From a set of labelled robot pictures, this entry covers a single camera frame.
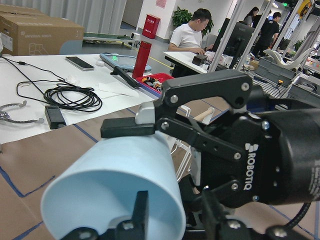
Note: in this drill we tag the cardboard box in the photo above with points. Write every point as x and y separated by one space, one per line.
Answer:
30 35

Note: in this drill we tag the black computer monitor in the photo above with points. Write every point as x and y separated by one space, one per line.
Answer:
238 42

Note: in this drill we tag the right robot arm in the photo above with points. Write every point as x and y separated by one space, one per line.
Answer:
301 123

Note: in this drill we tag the brown paper table cover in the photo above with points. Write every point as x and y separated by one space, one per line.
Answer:
33 155

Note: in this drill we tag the red water bottle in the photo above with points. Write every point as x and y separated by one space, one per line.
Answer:
141 59

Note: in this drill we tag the aluminium frame post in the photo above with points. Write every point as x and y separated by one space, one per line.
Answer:
224 35

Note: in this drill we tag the red parts tray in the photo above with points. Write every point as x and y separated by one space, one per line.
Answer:
153 82

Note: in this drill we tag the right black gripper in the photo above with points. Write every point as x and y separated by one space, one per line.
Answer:
242 156

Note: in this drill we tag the black smartphone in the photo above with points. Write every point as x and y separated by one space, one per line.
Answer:
79 63

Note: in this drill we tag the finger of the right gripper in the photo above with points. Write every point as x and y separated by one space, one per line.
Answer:
135 228
142 124

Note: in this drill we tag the blue teach pendant tablet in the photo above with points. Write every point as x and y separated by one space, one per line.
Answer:
126 62

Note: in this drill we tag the light blue cup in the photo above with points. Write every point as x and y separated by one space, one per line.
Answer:
99 189

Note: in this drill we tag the seated man white shirt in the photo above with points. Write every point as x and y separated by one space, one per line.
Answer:
188 36

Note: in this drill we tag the black power adapter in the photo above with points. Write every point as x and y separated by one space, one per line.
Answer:
54 117

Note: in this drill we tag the white wire cup rack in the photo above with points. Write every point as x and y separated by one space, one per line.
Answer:
185 143

